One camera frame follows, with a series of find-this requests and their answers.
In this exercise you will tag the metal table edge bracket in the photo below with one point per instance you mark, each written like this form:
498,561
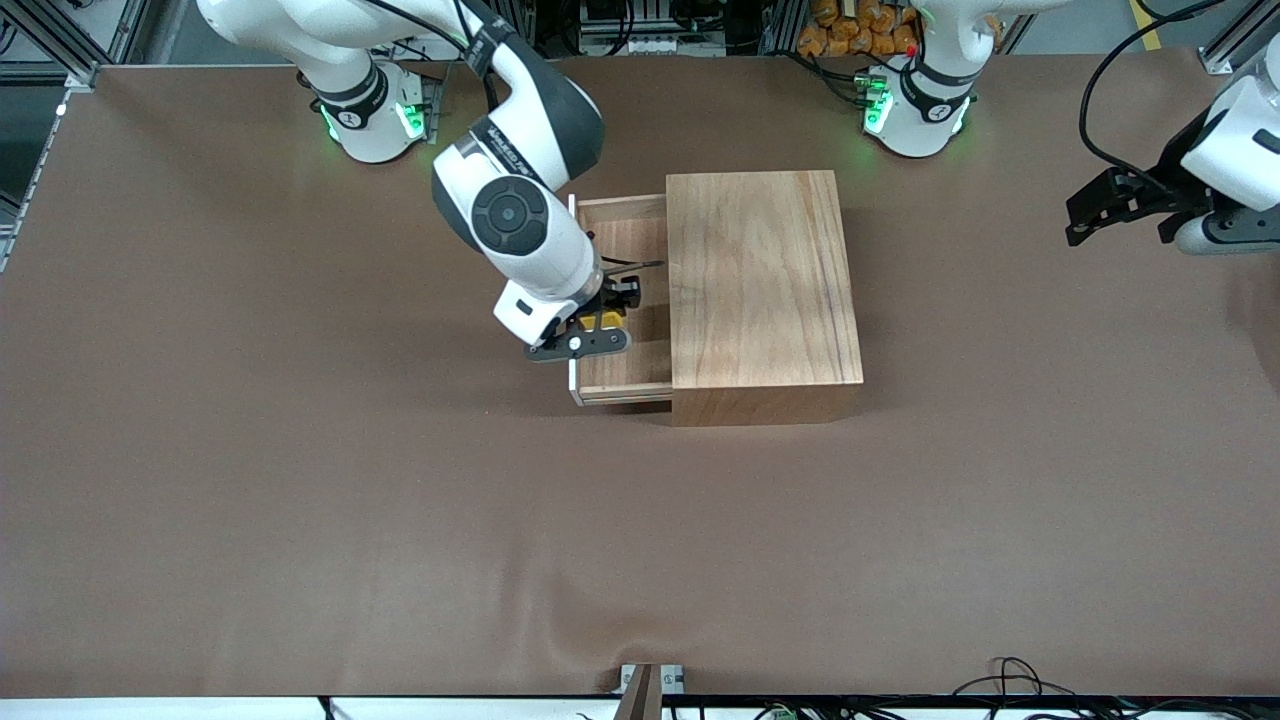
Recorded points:
640,690

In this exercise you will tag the metal equipment rack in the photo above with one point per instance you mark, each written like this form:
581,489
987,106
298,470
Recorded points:
640,45

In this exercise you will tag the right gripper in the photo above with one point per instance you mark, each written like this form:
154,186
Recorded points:
617,296

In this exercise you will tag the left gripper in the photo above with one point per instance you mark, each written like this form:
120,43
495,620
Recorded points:
1163,184

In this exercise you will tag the light wooden drawer cabinet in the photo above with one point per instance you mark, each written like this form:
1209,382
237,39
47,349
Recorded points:
760,300

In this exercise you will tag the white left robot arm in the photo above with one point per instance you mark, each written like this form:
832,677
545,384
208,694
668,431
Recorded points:
920,110

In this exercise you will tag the yellow wooden block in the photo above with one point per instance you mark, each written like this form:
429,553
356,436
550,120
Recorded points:
605,320

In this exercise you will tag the aluminium frame profile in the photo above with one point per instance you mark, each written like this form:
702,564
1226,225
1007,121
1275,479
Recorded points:
70,75
1220,60

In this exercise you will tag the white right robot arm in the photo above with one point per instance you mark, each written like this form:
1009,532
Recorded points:
520,215

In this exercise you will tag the pile of orange bags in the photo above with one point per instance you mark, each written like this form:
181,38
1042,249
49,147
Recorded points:
850,35

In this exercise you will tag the brown table mat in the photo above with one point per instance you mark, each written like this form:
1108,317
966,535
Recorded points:
600,550

